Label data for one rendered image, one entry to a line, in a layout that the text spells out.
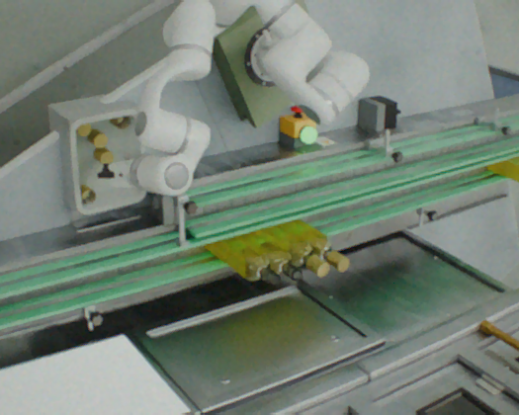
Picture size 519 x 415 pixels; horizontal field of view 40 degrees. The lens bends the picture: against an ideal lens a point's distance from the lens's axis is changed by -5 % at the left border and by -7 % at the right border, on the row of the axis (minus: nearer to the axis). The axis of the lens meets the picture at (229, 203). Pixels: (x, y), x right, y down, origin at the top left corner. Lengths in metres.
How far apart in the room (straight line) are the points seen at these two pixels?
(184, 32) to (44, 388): 0.77
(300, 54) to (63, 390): 0.84
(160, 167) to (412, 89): 1.11
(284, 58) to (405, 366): 0.71
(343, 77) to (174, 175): 0.44
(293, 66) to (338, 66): 0.10
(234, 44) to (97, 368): 0.80
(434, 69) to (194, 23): 1.06
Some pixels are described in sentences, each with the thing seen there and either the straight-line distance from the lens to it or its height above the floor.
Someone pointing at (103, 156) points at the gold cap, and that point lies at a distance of 1.70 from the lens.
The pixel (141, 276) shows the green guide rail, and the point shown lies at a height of 0.91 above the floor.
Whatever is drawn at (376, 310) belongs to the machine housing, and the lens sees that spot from 1.86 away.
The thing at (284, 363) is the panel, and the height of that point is 1.26.
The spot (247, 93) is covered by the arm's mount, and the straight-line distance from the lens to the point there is 1.82.
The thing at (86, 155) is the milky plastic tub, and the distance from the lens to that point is 1.73.
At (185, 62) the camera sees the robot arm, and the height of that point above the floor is 1.08.
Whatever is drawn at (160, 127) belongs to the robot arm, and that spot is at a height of 1.14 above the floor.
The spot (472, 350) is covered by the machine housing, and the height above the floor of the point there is 1.44.
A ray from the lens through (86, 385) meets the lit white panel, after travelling 1.55.
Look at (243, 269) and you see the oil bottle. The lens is 1.68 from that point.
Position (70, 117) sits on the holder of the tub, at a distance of 1.66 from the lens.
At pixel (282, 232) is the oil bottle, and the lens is 1.78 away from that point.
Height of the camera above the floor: 2.31
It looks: 52 degrees down
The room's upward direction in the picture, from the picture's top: 124 degrees clockwise
